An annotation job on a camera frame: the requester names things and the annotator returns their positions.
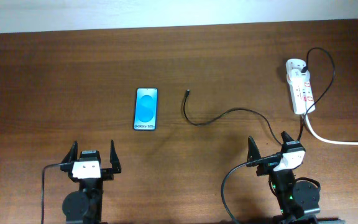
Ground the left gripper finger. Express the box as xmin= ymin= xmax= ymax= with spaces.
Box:
xmin=109 ymin=140 xmax=121 ymax=170
xmin=62 ymin=141 xmax=78 ymax=164

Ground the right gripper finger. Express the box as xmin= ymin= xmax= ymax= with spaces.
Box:
xmin=247 ymin=136 xmax=261 ymax=162
xmin=281 ymin=131 xmax=294 ymax=144

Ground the blue screen Galaxy smartphone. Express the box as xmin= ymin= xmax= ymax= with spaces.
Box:
xmin=134 ymin=88 xmax=158 ymax=131

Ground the black USB charging cable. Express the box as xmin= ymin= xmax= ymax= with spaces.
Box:
xmin=183 ymin=47 xmax=336 ymax=146

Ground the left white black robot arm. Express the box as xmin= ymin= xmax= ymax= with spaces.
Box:
xmin=60 ymin=141 xmax=122 ymax=224

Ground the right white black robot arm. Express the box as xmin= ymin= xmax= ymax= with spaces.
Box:
xmin=247 ymin=132 xmax=321 ymax=223

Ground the white USB charger plug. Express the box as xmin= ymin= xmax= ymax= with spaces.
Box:
xmin=287 ymin=69 xmax=310 ymax=85

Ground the white power strip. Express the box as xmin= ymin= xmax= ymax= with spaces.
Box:
xmin=285 ymin=58 xmax=315 ymax=115

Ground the white power strip cord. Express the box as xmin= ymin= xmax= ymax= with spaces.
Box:
xmin=301 ymin=113 xmax=358 ymax=147

